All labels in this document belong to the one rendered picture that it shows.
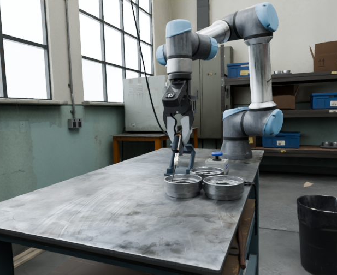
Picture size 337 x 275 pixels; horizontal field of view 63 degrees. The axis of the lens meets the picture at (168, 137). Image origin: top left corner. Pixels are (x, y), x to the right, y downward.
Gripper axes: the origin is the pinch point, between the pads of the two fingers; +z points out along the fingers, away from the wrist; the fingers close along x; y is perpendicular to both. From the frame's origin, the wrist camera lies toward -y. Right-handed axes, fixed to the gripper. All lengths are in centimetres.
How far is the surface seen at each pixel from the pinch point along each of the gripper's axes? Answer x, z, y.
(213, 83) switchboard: 70, -54, 376
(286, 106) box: -40, -12, 344
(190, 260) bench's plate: -15.4, 13.0, -39.4
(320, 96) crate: -82, -24, 348
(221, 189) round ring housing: -14.7, 10.1, -11.4
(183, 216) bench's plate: -8.9, 13.1, -23.6
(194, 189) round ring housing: -7.6, 10.7, -10.7
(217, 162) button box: -8.3, 8.9, 16.3
